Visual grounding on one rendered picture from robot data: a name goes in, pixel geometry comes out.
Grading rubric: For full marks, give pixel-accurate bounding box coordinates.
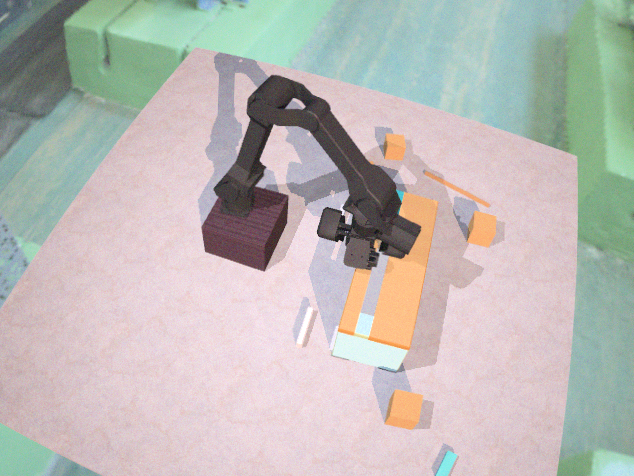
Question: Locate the small cyan block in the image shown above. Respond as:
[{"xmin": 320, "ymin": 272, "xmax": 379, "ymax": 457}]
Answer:
[{"xmin": 435, "ymin": 450, "xmax": 457, "ymax": 476}]

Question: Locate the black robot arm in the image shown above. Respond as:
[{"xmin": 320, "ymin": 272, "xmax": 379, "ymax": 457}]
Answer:
[{"xmin": 213, "ymin": 75, "xmax": 421, "ymax": 271}]

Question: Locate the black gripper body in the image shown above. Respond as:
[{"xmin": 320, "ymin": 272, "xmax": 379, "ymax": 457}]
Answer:
[{"xmin": 317, "ymin": 207, "xmax": 406, "ymax": 259}]

